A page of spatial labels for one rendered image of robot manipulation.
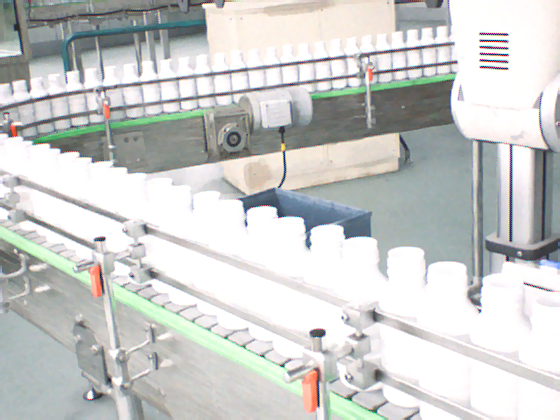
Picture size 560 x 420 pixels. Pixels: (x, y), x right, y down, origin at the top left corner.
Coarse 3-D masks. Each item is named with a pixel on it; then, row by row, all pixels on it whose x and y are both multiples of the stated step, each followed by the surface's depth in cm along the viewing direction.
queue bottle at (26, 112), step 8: (16, 88) 246; (24, 88) 246; (16, 96) 246; (24, 96) 246; (32, 104) 249; (24, 112) 247; (32, 112) 249; (24, 120) 247; (32, 120) 249; (32, 128) 249; (24, 136) 249; (32, 136) 250
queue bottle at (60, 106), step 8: (56, 80) 254; (56, 88) 254; (64, 88) 256; (56, 104) 255; (64, 104) 256; (56, 112) 255; (64, 112) 256; (64, 120) 257; (56, 128) 257; (64, 128) 257
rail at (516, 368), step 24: (48, 192) 144; (24, 216) 155; (120, 216) 125; (168, 240) 115; (240, 264) 103; (192, 288) 113; (312, 288) 93; (240, 312) 105; (384, 312) 85; (480, 312) 84; (288, 336) 98; (432, 336) 80; (480, 360) 76; (504, 360) 74; (408, 384) 84; (552, 384) 70; (456, 408) 80
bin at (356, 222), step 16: (272, 192) 194; (288, 192) 191; (288, 208) 192; (304, 208) 188; (320, 208) 183; (336, 208) 179; (352, 208) 175; (320, 224) 185; (336, 224) 166; (352, 224) 169; (368, 224) 172
